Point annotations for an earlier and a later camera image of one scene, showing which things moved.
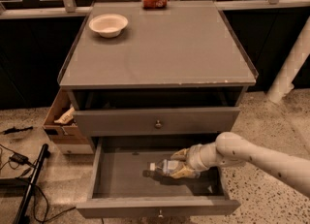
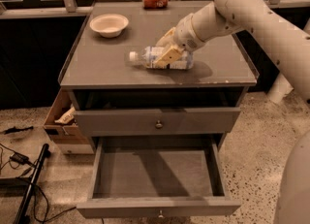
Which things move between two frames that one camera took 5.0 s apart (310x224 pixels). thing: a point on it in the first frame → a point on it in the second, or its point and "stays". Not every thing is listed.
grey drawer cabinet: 175,79 stays
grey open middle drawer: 122,186 stays
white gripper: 195,157 → 186,36
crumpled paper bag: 66,116 stays
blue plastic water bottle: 158,169 → 146,55
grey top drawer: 149,112 stays
